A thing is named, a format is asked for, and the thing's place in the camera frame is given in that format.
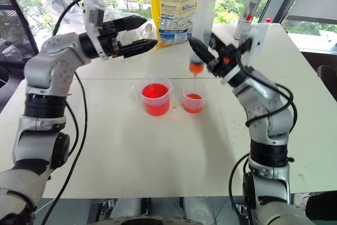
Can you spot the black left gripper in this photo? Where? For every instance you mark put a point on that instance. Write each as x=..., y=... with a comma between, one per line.
x=109, y=40

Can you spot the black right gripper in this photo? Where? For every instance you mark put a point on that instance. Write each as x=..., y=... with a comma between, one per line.
x=226, y=61

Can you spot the clear plastic syringe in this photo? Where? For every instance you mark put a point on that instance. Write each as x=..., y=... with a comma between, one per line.
x=201, y=24

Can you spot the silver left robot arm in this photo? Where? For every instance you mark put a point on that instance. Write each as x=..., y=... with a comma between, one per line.
x=50, y=61

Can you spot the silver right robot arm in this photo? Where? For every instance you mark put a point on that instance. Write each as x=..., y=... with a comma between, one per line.
x=266, y=109

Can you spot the small clear plastic cup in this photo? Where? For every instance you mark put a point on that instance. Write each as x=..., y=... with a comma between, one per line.
x=193, y=101

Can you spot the large clear measuring cup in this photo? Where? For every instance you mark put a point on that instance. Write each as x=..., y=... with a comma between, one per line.
x=155, y=98

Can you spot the yellow printed refill bag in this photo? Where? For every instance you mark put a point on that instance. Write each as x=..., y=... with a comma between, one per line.
x=173, y=3

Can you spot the white cylindrical tube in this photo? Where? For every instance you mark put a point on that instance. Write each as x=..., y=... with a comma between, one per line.
x=248, y=9

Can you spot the small red bottle cap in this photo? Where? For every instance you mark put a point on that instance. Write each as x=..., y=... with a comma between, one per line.
x=268, y=20

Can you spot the crumpled clear plastic bag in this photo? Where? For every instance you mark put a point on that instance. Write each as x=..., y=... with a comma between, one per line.
x=63, y=6

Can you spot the dark chair back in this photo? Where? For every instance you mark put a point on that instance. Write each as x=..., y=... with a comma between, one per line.
x=327, y=74

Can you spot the black rounded object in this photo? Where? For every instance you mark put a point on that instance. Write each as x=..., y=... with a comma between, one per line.
x=322, y=206

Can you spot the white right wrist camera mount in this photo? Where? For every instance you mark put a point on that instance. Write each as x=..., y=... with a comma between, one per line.
x=256, y=40

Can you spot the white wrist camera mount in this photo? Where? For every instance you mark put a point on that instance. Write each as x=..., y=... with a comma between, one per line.
x=256, y=40
x=90, y=6

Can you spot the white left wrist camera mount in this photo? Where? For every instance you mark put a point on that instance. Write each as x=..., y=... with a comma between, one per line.
x=90, y=6

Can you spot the black metal frame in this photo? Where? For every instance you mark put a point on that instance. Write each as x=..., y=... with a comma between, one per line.
x=15, y=6

